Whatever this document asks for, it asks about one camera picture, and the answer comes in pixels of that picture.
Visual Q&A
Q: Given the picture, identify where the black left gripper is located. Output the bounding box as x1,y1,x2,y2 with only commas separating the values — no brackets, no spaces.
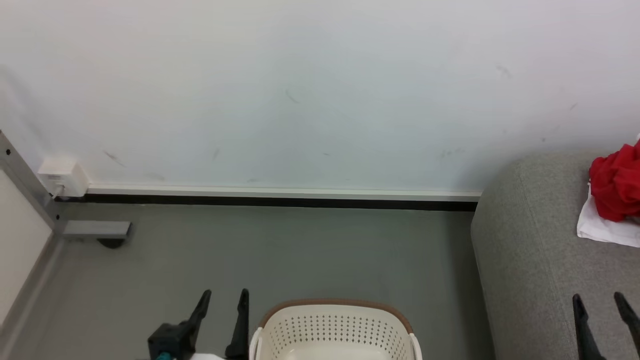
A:
147,288,250,360

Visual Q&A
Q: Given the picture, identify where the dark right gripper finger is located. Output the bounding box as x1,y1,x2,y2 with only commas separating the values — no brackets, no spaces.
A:
572,294,607,360
614,292,640,347

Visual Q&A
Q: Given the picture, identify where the white cloth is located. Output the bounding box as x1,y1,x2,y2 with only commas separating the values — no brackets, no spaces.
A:
576,185,640,248

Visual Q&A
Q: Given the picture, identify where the red garment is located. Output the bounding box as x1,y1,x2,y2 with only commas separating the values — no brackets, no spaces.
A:
589,141,640,222

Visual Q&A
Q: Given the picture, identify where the grey fabric sofa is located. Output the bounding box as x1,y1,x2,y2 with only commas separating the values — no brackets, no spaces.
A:
470,152,640,360

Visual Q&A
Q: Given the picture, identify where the cream perforated laundry basket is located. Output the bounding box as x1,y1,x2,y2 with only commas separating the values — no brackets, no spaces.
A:
248,299,423,360

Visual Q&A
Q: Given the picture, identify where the white and black baseboard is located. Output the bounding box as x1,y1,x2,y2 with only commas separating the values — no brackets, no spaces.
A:
55,184,483,212

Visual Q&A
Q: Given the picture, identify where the grey metal foot bar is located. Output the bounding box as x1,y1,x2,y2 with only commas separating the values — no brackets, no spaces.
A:
62,220,132,240

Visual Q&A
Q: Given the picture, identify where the white partition panel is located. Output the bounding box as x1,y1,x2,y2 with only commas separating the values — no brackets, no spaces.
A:
0,170,53,326

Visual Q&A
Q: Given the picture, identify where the white wall socket box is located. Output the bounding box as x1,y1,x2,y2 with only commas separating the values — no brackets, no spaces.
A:
37,157,90,198

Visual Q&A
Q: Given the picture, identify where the grey metal partition frame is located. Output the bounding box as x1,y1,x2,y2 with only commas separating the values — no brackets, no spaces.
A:
0,131,65,353

